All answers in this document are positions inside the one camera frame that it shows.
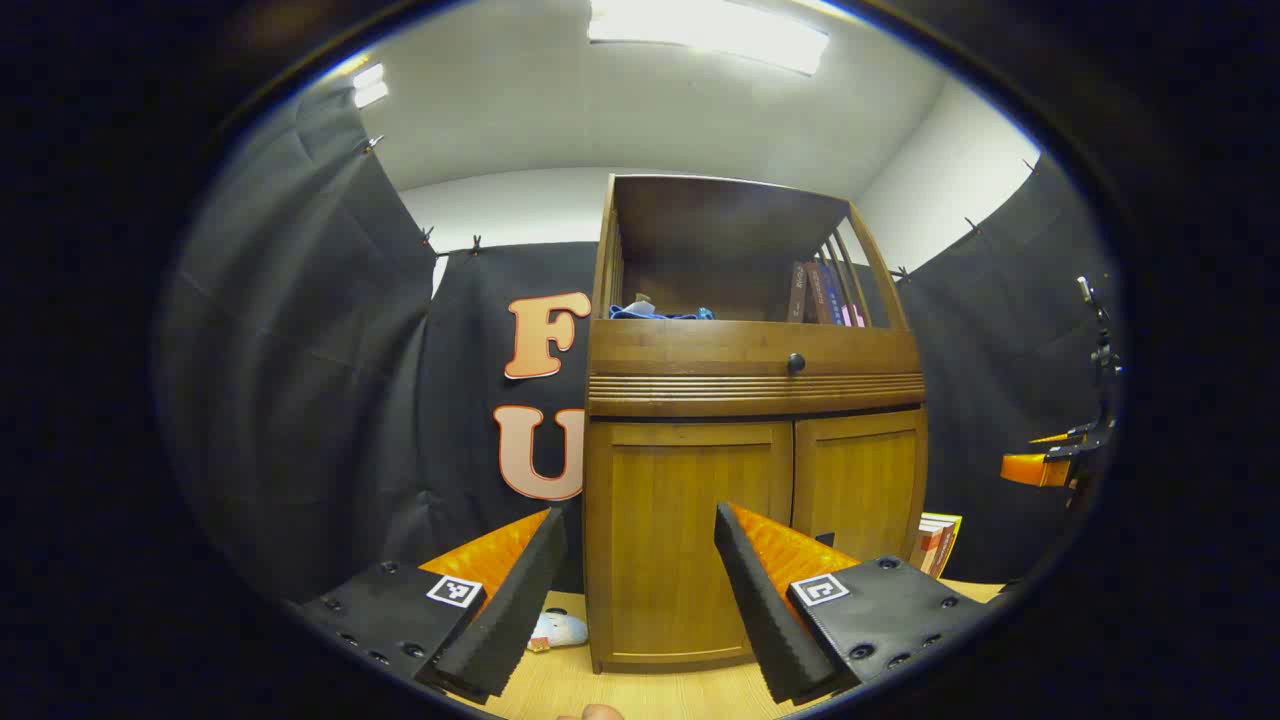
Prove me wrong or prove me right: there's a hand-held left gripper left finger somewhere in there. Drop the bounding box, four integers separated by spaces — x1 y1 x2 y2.
293 498 586 701

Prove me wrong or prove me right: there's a wooden double-door shoe cabinet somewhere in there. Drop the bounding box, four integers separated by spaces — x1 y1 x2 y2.
583 173 929 674

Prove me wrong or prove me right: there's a wooden cabinet drawer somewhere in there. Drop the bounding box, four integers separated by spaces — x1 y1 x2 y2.
588 320 923 379

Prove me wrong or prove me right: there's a yellow book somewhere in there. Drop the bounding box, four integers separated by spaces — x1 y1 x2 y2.
920 513 963 579

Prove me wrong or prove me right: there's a blue cloth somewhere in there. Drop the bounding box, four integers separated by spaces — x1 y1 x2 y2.
610 303 715 322

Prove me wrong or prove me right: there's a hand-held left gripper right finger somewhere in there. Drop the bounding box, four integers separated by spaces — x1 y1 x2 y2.
713 501 993 706

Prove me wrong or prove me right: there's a black backdrop cloth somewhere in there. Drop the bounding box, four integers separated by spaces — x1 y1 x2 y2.
160 85 1121 621

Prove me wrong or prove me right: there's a white and orange book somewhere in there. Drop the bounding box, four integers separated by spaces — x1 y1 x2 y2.
908 517 943 573

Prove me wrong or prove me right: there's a white plush toy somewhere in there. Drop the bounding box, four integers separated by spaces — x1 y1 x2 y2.
527 609 589 654

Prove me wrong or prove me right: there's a wooden shoe cabinet door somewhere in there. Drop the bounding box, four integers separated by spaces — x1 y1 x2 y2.
795 408 929 578
585 420 796 668

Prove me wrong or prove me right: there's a large ceiling light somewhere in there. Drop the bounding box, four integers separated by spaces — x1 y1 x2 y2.
588 0 831 77

